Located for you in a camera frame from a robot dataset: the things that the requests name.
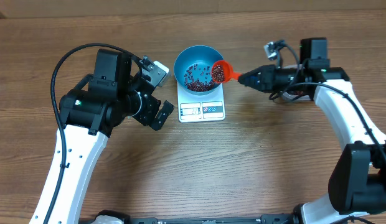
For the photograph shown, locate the red measuring scoop blue handle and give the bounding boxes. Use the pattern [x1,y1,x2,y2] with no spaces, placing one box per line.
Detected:
[211,60,242,83]

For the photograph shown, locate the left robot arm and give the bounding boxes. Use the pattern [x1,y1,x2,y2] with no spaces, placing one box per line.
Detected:
[30,43,174,223]

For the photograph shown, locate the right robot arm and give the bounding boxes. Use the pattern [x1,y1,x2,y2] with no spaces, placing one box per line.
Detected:
[237,37,386,223]

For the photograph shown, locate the red beans in bowl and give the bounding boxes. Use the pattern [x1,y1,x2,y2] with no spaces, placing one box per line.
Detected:
[183,63,215,92]

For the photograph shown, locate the white digital kitchen scale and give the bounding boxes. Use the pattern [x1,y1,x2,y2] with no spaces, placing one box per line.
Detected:
[177,84,226,123]

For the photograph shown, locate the red beans in scoop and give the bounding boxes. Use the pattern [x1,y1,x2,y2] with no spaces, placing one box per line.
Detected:
[211,65,225,83]

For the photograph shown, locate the blue bowl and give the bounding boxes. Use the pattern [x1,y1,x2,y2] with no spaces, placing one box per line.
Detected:
[174,45,224,89]

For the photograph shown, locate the clear plastic container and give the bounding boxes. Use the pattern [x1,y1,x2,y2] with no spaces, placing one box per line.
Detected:
[280,64,315,103]

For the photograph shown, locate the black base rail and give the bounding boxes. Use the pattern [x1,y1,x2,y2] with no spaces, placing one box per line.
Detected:
[80,210,303,224]

